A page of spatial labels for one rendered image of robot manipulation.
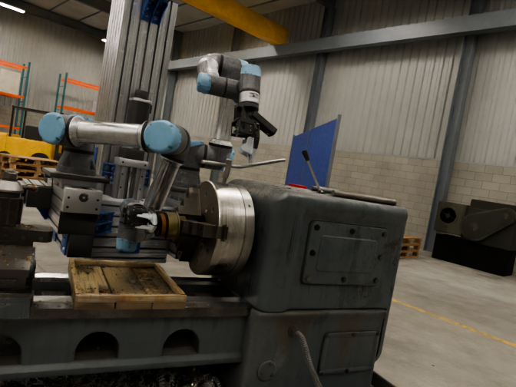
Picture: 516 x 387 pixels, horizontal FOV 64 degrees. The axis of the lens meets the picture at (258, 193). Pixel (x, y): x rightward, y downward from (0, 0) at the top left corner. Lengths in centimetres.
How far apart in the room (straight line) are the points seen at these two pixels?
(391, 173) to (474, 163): 224
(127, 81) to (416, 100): 1109
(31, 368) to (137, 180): 100
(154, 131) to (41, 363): 78
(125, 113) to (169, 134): 61
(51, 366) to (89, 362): 9
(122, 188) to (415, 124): 1108
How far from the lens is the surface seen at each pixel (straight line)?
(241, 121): 146
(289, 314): 138
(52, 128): 168
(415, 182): 1214
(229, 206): 128
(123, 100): 204
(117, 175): 196
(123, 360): 130
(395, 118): 1280
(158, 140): 148
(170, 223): 132
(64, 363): 128
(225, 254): 128
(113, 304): 120
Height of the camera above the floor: 129
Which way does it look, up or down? 3 degrees down
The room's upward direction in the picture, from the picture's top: 10 degrees clockwise
